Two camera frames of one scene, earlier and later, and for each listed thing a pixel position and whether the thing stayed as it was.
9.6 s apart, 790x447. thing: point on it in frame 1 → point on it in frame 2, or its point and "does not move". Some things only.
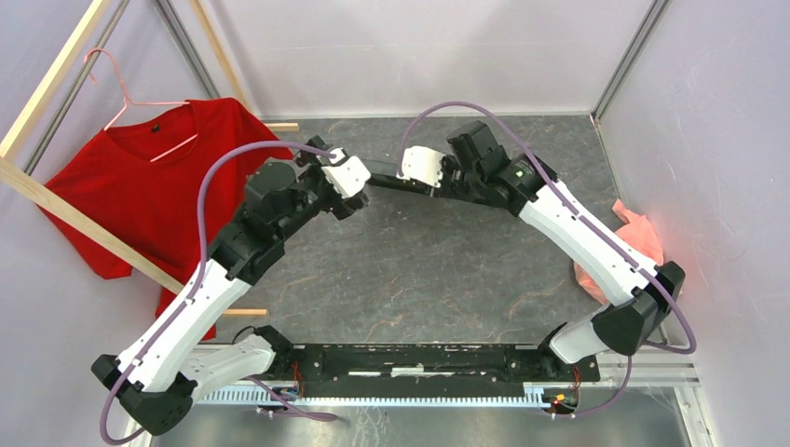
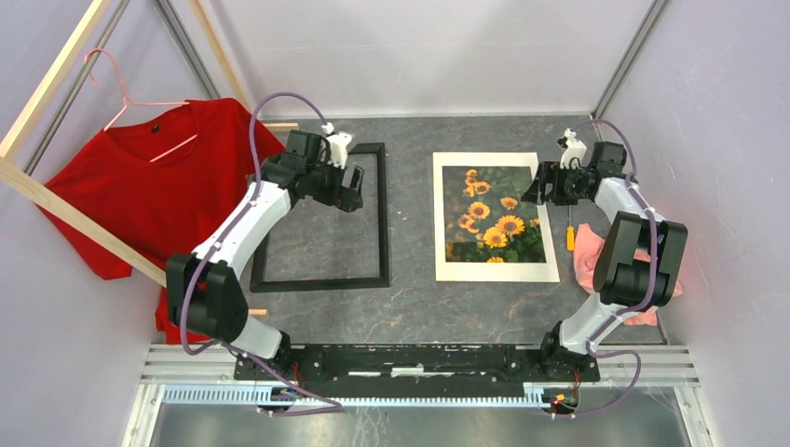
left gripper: [312, 155] does not move
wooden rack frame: [48, 198] does not move
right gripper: [447, 162] → [549, 171]
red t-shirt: [140, 180] does not move
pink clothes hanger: [129, 101] does not move
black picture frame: [384, 173] → [260, 284]
